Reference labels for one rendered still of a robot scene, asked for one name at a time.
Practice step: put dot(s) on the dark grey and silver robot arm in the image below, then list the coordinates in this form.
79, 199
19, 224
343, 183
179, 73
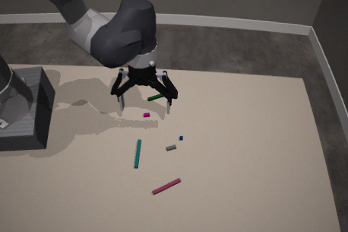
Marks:
115, 42

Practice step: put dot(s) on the pink rod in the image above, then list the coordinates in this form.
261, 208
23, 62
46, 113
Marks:
166, 186

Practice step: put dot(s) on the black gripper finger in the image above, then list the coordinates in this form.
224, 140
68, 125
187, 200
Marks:
168, 91
121, 90

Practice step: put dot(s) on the dark green rod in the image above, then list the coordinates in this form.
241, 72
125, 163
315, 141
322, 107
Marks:
155, 97

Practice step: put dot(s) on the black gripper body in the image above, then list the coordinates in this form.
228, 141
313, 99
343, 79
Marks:
142, 73

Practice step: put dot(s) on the grey rod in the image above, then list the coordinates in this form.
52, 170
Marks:
172, 147

